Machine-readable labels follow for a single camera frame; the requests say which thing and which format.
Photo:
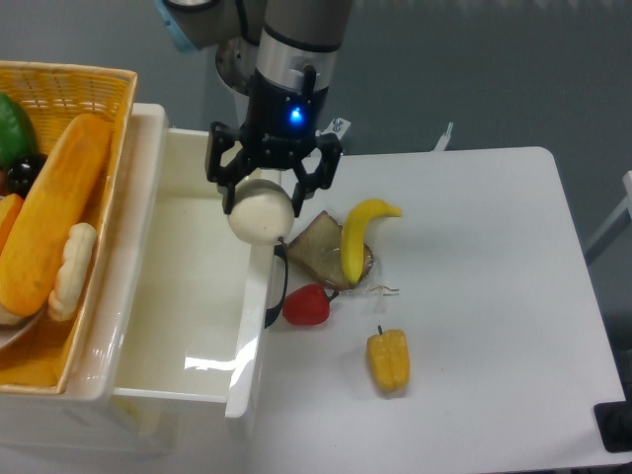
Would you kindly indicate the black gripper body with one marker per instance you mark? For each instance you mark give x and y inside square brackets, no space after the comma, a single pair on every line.
[280,123]

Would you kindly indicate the pale white pear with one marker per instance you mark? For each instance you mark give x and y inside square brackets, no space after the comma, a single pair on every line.
[262,213]

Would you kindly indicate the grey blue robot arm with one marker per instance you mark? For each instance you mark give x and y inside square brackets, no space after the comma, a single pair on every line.
[281,56]

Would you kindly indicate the white open upper drawer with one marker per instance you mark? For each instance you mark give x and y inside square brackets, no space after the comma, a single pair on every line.
[196,323]

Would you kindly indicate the white drawer cabinet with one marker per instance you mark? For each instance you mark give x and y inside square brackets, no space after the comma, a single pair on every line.
[85,415]

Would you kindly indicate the yellow banana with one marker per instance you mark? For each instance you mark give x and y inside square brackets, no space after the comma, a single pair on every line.
[352,237]

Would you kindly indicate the brown bread slice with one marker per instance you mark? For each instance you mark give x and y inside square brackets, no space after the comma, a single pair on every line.
[316,250]

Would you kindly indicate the clear plastic wrapper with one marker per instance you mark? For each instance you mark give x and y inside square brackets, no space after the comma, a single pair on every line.
[372,293]

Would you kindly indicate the red bell pepper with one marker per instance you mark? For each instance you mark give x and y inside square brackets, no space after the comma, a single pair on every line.
[309,305]

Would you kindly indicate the orange baguette loaf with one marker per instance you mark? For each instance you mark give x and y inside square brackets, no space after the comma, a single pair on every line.
[32,254]

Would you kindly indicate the yellow wicker basket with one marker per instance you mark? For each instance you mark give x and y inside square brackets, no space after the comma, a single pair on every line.
[53,95]

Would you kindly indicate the black grape cluster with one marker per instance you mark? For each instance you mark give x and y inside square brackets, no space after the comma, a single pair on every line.
[23,172]

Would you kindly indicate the green pepper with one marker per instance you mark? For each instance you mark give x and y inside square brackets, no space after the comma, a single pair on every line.
[18,136]

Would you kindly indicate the white braided bread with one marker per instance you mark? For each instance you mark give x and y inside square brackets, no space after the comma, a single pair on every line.
[70,278]

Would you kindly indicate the yellow bell pepper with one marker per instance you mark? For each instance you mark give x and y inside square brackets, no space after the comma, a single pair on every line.
[388,358]

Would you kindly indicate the orange fruit piece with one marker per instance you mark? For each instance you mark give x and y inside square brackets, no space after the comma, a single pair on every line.
[10,208]

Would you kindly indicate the metal plate in basket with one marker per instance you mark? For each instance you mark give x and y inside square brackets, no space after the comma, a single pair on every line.
[10,334]

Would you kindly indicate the black device at corner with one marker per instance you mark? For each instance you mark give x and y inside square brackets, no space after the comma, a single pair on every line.
[614,425]

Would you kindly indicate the white table bracket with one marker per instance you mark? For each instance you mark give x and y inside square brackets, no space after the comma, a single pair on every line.
[444,139]
[338,126]

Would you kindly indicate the white table bracket right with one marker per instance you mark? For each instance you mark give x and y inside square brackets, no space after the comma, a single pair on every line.
[444,139]

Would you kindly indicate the black drawer handle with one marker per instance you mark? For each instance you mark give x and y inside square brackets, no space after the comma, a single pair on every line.
[280,282]

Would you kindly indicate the white frame at right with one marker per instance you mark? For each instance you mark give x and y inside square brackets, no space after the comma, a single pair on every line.
[612,226]

